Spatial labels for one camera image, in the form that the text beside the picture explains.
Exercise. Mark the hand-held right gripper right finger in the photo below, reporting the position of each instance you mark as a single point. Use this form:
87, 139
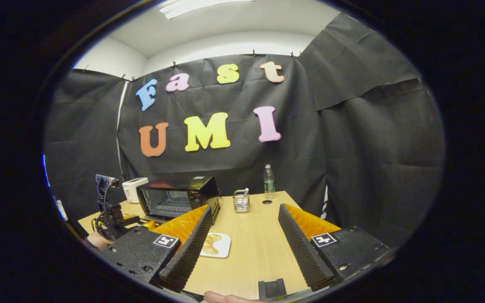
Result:
303, 252

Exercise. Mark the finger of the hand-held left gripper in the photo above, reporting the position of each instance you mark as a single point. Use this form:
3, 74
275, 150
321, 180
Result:
141, 221

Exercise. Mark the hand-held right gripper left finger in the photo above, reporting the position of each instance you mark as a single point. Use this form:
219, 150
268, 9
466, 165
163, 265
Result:
190, 252

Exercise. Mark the black electric oven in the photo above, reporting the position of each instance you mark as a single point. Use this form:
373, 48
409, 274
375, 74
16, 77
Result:
200, 189

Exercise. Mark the white toaster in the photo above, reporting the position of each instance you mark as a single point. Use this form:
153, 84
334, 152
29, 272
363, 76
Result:
133, 190

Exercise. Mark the white square plate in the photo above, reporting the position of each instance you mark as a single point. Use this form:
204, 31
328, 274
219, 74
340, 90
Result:
225, 248

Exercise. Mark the metal mesh holder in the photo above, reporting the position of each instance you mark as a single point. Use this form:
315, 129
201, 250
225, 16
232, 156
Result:
241, 203

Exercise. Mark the clear plastic water bottle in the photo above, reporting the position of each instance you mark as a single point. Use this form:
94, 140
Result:
269, 183

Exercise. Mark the black backdrop cloth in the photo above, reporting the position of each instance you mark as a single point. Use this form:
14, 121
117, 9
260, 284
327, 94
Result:
373, 147

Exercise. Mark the ceiling light panel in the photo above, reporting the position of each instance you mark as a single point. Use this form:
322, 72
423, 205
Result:
196, 6

